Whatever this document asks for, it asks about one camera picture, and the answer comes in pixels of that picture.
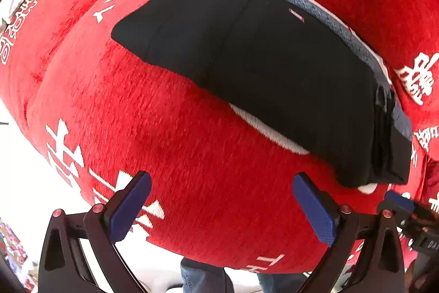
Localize person's legs in jeans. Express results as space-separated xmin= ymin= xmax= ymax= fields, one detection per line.
xmin=180 ymin=256 xmax=310 ymax=293

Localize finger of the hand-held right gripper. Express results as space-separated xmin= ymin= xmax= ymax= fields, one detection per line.
xmin=376 ymin=190 xmax=418 ymax=222

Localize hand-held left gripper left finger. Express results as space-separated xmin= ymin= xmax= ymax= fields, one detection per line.
xmin=38 ymin=171 xmax=152 ymax=293

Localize colourful printed clutter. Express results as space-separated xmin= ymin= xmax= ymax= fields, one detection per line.
xmin=0 ymin=217 xmax=39 ymax=291

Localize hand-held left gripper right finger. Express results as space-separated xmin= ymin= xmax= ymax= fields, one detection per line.
xmin=291 ymin=172 xmax=409 ymax=293

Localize red printed blanket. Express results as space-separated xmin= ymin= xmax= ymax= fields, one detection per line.
xmin=0 ymin=0 xmax=439 ymax=276

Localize black pants with patterned trim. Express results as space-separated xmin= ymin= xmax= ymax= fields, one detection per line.
xmin=110 ymin=0 xmax=414 ymax=189

